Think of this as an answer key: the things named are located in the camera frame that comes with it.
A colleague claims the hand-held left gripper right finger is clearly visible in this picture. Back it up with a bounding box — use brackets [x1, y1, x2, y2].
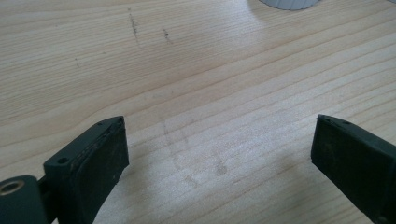
[310, 113, 396, 224]

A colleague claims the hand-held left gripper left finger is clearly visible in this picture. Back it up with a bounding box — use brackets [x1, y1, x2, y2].
[38, 115, 130, 224]

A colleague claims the white stand with bowl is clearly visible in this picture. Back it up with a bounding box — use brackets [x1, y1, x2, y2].
[258, 0, 322, 11]

